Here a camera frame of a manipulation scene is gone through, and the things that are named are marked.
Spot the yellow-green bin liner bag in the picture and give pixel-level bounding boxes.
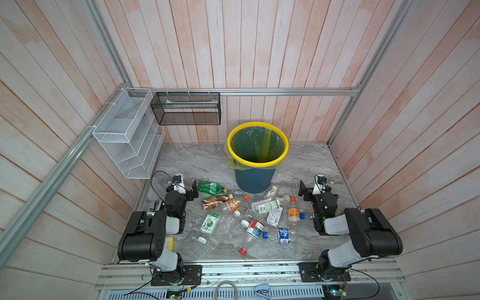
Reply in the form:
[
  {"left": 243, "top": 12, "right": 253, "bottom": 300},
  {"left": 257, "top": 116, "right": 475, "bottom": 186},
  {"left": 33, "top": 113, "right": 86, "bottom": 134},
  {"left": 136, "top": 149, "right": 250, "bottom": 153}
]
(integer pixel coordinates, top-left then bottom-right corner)
[{"left": 225, "top": 122, "right": 289, "bottom": 171}]

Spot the red blue label bottle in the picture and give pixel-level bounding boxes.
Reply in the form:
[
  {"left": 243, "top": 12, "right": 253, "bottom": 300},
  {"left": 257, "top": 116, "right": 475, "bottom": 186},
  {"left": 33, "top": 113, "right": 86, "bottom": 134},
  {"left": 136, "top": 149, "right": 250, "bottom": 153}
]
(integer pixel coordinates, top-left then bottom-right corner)
[{"left": 246, "top": 219, "right": 265, "bottom": 239}]

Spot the green plastic bottle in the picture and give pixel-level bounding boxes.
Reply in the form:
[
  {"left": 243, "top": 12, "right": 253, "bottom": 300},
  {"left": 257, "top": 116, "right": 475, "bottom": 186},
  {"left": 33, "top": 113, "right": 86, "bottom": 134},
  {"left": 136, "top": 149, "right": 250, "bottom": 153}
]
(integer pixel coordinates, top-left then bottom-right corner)
[{"left": 197, "top": 181, "right": 228, "bottom": 196}]

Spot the yellow perforated plate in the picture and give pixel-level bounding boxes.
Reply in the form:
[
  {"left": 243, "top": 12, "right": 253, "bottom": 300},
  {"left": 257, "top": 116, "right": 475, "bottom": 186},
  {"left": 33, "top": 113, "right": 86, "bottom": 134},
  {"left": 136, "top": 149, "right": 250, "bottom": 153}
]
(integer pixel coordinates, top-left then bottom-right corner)
[{"left": 164, "top": 237, "right": 175, "bottom": 252}]

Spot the brown label plastic bottle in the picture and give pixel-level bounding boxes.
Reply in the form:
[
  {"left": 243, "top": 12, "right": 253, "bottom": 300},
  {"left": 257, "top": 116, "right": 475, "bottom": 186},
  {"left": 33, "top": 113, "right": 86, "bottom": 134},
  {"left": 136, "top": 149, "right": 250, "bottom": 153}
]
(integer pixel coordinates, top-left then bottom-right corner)
[{"left": 202, "top": 194, "right": 233, "bottom": 211}]

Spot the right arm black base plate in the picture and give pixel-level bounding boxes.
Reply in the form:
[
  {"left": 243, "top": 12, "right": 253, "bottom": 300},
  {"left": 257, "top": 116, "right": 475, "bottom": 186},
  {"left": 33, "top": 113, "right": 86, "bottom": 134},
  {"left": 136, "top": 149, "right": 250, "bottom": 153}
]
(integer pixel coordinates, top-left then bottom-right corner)
[{"left": 298, "top": 262, "right": 351, "bottom": 283}]

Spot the blue clip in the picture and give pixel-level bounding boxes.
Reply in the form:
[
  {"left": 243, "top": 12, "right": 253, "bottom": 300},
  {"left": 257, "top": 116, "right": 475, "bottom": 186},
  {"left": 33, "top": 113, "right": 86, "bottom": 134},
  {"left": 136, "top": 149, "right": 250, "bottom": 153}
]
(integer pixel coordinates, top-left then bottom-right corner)
[{"left": 254, "top": 284, "right": 271, "bottom": 300}]

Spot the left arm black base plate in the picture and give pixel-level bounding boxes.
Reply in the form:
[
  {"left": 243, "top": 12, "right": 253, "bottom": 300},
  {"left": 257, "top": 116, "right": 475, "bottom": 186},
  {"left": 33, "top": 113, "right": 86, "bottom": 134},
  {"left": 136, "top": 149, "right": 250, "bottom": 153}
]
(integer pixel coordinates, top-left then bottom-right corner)
[{"left": 151, "top": 264, "right": 203, "bottom": 286}]

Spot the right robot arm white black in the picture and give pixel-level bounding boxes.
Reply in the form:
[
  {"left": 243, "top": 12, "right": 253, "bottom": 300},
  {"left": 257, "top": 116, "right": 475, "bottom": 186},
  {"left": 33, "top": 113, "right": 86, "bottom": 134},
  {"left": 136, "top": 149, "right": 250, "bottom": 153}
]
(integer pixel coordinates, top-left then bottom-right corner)
[{"left": 298, "top": 176, "right": 403, "bottom": 283}]

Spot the clear bottle white green label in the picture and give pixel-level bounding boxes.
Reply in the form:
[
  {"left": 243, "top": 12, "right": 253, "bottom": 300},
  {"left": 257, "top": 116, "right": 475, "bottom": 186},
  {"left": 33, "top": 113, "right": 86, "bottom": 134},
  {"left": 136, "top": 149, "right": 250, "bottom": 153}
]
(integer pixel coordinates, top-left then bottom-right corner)
[{"left": 251, "top": 195, "right": 291, "bottom": 215}]

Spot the blue bin with yellow rim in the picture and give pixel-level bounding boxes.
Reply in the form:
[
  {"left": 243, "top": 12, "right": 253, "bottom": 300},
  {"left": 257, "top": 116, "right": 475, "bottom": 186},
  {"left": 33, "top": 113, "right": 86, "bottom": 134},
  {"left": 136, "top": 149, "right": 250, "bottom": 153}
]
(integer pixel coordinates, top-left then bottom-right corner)
[{"left": 226, "top": 122, "right": 290, "bottom": 194}]

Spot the grey looped cable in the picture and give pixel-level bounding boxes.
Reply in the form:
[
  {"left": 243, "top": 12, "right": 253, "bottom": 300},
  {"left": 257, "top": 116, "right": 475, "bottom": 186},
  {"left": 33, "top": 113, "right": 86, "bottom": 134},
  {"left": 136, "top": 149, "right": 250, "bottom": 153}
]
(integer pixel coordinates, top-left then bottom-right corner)
[{"left": 212, "top": 280, "right": 240, "bottom": 300}]

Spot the clear bottle orange cap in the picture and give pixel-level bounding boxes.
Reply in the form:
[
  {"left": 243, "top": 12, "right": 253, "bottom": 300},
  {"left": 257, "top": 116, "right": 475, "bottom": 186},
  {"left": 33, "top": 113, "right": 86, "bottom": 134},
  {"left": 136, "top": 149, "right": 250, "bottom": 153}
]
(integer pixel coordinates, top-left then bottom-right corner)
[{"left": 287, "top": 196, "right": 301, "bottom": 230}]

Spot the black mesh wall basket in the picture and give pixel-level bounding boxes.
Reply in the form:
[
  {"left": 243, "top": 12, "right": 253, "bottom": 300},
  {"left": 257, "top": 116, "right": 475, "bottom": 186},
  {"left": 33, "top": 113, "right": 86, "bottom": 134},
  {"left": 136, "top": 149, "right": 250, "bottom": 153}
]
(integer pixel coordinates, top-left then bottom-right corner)
[{"left": 151, "top": 91, "right": 221, "bottom": 126}]

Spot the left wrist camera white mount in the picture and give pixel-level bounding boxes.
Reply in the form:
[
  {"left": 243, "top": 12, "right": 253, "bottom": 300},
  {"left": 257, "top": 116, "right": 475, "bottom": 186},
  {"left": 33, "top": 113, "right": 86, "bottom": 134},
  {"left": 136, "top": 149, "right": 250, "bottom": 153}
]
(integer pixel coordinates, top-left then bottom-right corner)
[{"left": 172, "top": 174, "right": 186, "bottom": 195}]

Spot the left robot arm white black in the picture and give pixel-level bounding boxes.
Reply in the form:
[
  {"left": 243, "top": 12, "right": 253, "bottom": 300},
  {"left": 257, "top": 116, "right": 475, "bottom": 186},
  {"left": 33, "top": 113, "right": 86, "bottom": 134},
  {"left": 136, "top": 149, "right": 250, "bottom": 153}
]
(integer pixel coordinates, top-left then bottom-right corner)
[{"left": 117, "top": 181, "right": 199, "bottom": 285}]

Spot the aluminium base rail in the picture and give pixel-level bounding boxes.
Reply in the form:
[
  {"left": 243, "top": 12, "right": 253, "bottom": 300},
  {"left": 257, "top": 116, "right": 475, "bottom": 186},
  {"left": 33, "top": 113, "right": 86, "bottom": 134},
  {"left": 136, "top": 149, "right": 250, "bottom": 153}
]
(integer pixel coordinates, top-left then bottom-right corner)
[{"left": 95, "top": 259, "right": 406, "bottom": 290}]

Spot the white wire mesh shelf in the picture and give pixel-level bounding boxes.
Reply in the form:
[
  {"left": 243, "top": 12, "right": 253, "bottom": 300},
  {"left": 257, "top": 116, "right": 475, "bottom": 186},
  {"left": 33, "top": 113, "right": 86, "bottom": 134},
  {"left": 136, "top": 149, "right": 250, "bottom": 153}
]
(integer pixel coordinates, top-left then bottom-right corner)
[{"left": 93, "top": 88, "right": 165, "bottom": 180}]

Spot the blue label blue cap bottle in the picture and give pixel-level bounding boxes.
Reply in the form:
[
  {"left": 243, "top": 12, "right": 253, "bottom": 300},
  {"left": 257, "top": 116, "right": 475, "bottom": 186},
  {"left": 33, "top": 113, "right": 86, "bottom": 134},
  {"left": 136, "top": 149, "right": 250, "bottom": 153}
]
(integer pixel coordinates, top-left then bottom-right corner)
[{"left": 261, "top": 228, "right": 299, "bottom": 245}]

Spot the crushed clear bottle bird label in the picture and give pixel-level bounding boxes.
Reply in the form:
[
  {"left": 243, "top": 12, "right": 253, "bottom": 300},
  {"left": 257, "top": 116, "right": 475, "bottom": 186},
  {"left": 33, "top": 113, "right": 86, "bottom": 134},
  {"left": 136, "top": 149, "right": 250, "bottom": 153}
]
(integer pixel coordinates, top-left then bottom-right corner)
[{"left": 264, "top": 184, "right": 278, "bottom": 199}]

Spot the clear bottle white text label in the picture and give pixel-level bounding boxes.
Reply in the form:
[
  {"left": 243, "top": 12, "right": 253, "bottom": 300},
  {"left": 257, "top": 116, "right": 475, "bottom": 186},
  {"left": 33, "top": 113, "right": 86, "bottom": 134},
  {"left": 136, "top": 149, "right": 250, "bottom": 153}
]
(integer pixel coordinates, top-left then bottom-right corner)
[{"left": 266, "top": 207, "right": 283, "bottom": 227}]

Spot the clear bottle white cap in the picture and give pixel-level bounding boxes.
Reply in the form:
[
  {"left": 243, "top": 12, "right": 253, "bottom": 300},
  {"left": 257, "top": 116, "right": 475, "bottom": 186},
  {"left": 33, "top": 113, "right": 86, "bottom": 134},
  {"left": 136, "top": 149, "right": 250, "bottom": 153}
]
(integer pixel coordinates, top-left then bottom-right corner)
[{"left": 193, "top": 211, "right": 241, "bottom": 245}]

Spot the clear bottle red cap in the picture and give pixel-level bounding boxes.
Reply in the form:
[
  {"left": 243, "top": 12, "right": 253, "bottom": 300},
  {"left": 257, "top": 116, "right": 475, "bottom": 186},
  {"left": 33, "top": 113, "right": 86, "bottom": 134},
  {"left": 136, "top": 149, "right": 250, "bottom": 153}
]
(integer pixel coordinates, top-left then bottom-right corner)
[{"left": 210, "top": 242, "right": 248, "bottom": 261}]

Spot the white black eraser brush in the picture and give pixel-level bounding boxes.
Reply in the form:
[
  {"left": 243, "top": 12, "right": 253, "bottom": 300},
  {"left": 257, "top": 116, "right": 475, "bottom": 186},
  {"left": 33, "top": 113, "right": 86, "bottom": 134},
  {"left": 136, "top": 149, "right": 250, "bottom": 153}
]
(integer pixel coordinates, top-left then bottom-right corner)
[{"left": 147, "top": 200, "right": 163, "bottom": 215}]

